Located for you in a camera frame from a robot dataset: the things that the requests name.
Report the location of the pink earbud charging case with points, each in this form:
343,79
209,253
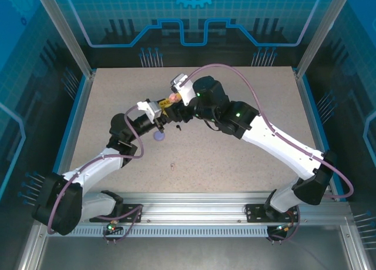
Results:
174,98

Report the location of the purple earbud charging case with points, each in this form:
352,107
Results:
160,137

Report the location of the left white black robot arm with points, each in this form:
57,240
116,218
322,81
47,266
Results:
102,168

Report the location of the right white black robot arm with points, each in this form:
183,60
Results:
273,149

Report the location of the connector with indicator lights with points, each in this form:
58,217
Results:
282,228
111,228

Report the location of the steel shelf panel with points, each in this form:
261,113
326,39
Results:
191,255

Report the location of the aluminium table side rail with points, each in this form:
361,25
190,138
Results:
309,105
82,105

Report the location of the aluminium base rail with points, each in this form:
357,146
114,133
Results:
194,208

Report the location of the tall aluminium frame post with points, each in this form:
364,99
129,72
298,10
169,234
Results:
66,31
321,31

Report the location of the short aluminium frame post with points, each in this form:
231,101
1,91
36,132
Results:
354,246
29,261

